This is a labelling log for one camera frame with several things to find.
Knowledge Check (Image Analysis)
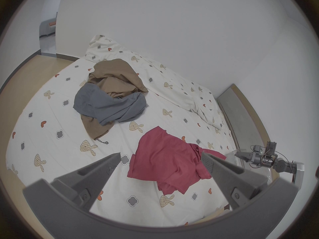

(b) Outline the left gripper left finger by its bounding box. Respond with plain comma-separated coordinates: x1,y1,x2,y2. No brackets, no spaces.
51,152,121,212

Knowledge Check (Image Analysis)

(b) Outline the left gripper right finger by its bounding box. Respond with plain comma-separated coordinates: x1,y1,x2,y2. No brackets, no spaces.
201,152,268,211

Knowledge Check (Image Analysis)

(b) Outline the red shirt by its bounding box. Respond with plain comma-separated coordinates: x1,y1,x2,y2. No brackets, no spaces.
127,126,227,195

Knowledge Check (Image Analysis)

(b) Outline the bed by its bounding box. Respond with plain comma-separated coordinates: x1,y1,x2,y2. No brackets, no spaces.
5,34,277,227

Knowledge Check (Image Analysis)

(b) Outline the grey garment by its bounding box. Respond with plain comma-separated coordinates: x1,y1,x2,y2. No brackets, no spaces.
73,83,147,126

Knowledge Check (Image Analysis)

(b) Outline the brown garment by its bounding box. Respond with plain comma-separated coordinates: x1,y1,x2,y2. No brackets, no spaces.
81,58,149,145

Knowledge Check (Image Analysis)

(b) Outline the white printed quilt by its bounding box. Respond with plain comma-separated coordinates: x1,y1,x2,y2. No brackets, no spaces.
85,35,225,131

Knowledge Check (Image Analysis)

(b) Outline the grey sofa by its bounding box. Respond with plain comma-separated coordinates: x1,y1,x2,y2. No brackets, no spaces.
39,16,58,37

